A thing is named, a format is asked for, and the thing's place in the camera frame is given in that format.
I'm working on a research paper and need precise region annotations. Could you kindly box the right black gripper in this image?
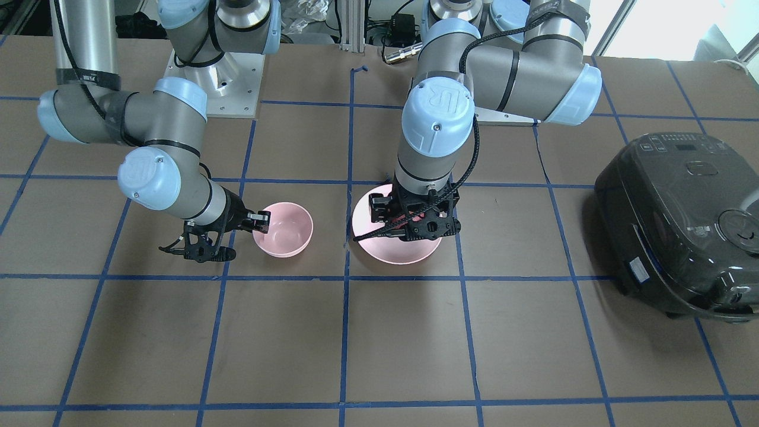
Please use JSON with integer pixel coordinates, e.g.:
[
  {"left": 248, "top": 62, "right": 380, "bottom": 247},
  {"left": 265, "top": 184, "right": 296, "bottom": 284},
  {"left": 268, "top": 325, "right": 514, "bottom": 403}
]
[{"left": 159, "top": 196, "right": 271, "bottom": 263}]

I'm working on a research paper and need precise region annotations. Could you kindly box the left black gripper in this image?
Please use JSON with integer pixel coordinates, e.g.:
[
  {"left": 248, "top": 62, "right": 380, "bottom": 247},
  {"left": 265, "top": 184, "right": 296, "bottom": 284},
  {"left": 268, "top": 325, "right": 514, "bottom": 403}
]
[{"left": 368, "top": 179, "right": 461, "bottom": 241}]

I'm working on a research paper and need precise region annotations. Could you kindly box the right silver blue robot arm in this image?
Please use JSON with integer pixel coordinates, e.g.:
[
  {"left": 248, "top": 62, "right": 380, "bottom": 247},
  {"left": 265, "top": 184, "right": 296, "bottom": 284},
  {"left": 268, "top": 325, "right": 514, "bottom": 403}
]
[{"left": 37, "top": 1, "right": 281, "bottom": 263}]

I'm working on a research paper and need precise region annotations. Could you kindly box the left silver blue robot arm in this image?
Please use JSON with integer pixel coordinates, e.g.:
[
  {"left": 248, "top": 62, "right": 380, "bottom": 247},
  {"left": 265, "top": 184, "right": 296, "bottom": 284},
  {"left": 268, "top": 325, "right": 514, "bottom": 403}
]
[{"left": 353, "top": 1, "right": 602, "bottom": 241}]

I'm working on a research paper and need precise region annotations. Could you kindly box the pink bowl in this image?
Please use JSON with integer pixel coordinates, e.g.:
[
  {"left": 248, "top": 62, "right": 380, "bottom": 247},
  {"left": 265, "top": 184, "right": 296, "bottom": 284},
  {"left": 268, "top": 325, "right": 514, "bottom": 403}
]
[{"left": 253, "top": 202, "right": 314, "bottom": 259}]

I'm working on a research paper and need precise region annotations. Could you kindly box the pink plate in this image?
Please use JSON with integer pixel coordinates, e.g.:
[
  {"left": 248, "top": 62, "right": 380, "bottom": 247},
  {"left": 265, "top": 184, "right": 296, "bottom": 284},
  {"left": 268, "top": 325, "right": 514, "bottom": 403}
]
[{"left": 352, "top": 184, "right": 442, "bottom": 265}]

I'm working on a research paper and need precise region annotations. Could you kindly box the black rice cooker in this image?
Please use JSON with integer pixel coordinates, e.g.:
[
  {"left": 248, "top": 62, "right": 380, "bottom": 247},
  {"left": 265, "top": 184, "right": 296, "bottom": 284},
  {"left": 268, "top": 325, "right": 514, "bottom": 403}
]
[{"left": 594, "top": 132, "right": 758, "bottom": 323}]

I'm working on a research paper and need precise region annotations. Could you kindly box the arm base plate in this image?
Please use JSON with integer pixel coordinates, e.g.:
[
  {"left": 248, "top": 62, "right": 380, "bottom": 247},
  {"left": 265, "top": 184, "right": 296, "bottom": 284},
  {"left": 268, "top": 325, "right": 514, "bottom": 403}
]
[
  {"left": 475, "top": 106, "right": 541, "bottom": 126},
  {"left": 164, "top": 52, "right": 266, "bottom": 119}
]

